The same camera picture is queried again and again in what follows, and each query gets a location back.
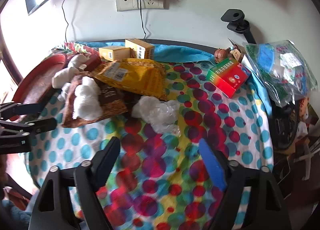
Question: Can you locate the dark round object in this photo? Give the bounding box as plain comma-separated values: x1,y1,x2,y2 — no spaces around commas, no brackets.
271,100,300,154

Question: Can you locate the blue towel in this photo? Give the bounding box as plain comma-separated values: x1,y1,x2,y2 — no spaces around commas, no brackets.
75,40,273,115

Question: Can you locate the white wall socket plate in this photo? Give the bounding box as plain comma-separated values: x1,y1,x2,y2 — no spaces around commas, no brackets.
114,0,170,12

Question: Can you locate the clear bag with blue items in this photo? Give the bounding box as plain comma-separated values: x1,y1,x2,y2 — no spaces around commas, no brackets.
242,40,318,108

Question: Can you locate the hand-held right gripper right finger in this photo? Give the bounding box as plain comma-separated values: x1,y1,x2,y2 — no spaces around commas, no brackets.
199,139,292,230

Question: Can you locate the adapter cable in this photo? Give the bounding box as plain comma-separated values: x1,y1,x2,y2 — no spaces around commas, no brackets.
139,0,147,40

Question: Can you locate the polka dot cloth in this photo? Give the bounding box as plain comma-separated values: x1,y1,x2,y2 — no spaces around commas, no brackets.
26,41,274,230

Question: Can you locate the crumpled clear plastic bag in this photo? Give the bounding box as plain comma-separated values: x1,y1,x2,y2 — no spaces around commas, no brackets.
131,95,181,135

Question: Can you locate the red plastic basin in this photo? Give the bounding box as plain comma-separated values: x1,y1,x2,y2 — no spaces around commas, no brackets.
11,53,69,123

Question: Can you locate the thin hanging cable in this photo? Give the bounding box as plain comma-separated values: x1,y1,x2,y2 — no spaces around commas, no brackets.
62,0,69,43

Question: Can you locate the green and red medicine box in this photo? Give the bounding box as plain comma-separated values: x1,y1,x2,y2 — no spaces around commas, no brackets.
206,57,252,98

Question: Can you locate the black clamp mount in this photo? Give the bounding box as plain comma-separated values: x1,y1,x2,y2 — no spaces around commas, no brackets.
220,9,257,44

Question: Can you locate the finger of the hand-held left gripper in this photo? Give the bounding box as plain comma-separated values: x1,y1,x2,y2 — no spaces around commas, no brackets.
0,102,47,120
0,118,57,137

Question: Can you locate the brown walnut figurine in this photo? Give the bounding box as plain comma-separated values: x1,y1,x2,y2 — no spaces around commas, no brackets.
214,48,234,63

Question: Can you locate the yellow snack bag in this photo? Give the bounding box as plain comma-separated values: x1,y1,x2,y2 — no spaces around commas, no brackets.
91,58,168,101

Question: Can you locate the brown snack bag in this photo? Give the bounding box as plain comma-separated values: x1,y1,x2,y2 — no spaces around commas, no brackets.
61,75,129,128

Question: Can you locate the yellow medicine box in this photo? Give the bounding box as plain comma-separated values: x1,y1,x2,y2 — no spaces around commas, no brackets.
99,47,131,61
125,38,155,60

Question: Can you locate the dark red packet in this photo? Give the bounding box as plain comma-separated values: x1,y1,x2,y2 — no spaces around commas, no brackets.
81,54,102,71

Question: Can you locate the brown cardboard tag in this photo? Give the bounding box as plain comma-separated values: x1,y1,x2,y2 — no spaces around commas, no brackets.
228,38,247,63

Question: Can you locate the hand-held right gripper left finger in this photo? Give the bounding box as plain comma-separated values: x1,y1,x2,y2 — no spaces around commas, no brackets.
28,136,121,230

